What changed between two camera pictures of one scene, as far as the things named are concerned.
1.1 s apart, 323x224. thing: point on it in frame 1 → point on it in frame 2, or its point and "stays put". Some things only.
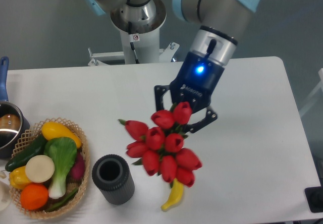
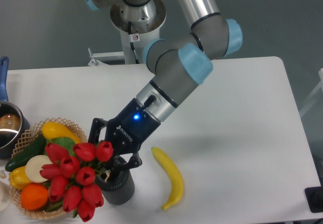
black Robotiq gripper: (196, 81) → (126, 132)
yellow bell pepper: (17, 178) stays put
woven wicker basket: (31, 137) stays put
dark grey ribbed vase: (111, 174) stays put
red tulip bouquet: (159, 146) → (72, 176)
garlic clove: (3, 175) stays put
